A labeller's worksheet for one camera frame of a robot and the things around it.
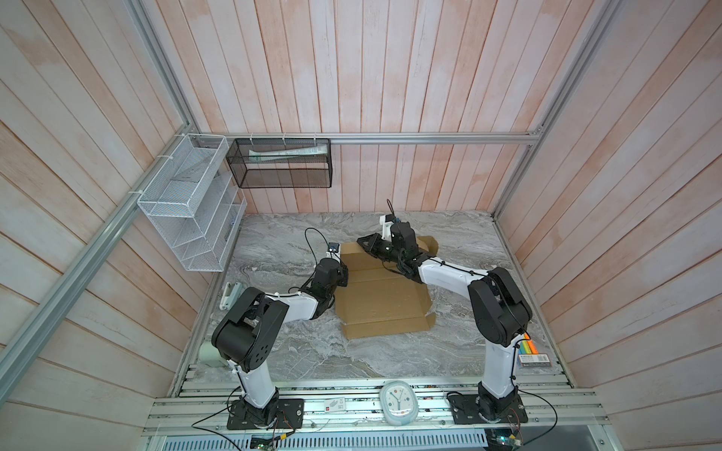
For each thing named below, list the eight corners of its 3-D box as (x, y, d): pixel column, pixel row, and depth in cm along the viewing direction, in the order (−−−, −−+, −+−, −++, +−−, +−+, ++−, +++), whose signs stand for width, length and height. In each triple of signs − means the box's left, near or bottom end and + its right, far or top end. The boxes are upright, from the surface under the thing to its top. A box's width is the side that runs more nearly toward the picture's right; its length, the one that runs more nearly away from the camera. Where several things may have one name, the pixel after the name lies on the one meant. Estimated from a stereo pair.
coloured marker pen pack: (519, 366, 83) (523, 364, 82) (508, 335, 90) (511, 333, 88) (550, 366, 83) (554, 364, 82) (536, 335, 90) (540, 333, 88)
